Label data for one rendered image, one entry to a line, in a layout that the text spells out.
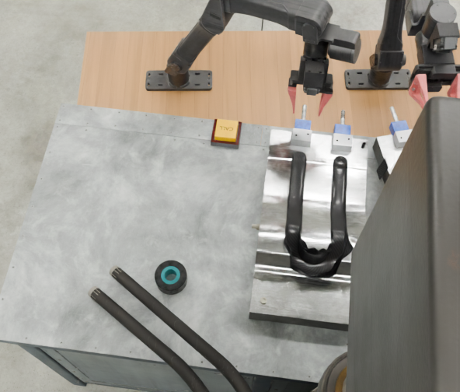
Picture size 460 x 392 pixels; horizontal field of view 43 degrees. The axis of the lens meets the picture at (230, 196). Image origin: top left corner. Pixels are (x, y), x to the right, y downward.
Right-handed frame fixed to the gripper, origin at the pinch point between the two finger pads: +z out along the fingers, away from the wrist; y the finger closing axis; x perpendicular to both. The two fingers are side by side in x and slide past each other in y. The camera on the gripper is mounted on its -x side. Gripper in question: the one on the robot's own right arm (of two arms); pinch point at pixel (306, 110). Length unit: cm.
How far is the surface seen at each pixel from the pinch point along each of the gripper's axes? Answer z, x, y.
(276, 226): 21.3, -21.0, -4.4
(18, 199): 82, 60, -111
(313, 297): 34.3, -30.0, 6.3
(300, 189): 18.9, -6.9, 0.9
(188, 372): 43, -50, -20
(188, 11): 25, 159, -57
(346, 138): 8.4, 3.8, 11.5
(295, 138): 9.1, 2.5, -1.7
